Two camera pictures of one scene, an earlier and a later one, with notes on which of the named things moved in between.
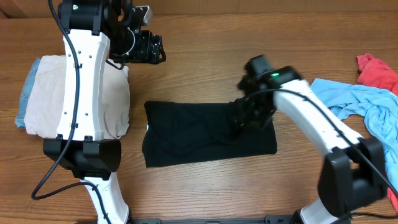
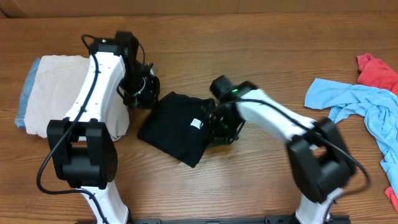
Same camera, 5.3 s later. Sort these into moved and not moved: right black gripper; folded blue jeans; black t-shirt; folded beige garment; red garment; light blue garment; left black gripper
Moved: right black gripper; left black gripper; black t-shirt
Not moved: folded blue jeans; red garment; folded beige garment; light blue garment
